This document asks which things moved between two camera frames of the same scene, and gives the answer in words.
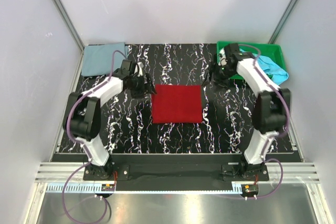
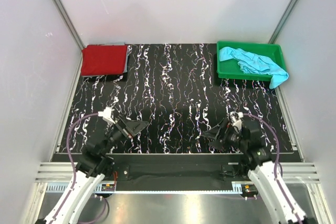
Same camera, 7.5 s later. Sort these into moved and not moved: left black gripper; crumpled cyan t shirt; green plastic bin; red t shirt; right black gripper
Moved: right black gripper; red t shirt; left black gripper
Not moved: crumpled cyan t shirt; green plastic bin
